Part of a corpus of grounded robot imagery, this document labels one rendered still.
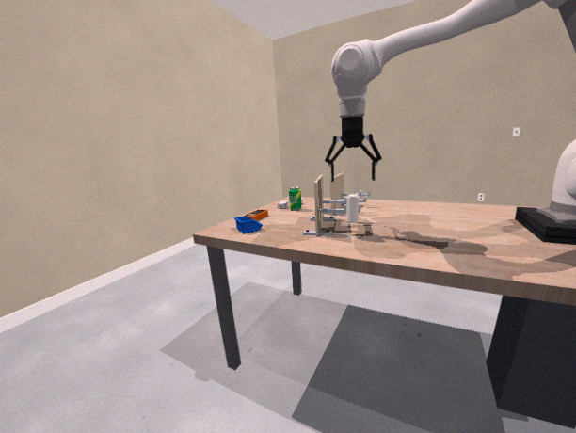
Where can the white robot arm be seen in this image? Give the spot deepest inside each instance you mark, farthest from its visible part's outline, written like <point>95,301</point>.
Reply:
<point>352,69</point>

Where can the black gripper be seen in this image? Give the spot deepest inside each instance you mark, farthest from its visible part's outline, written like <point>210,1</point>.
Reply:
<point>353,124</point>

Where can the blue plastic bin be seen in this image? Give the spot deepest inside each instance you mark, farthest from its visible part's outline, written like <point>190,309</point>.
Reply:
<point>247,225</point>

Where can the green drink can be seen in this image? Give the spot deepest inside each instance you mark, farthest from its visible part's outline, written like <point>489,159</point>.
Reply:
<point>295,198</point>

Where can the orange digital multimeter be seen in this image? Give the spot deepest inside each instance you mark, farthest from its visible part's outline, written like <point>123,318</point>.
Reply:
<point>258,214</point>

